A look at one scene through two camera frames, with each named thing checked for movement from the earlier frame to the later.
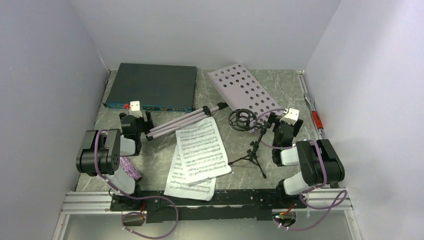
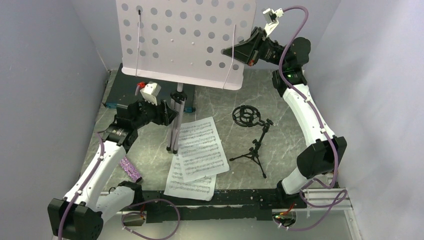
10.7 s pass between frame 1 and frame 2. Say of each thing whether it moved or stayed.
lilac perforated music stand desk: moved
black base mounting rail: stayed
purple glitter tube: stayed
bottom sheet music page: stayed
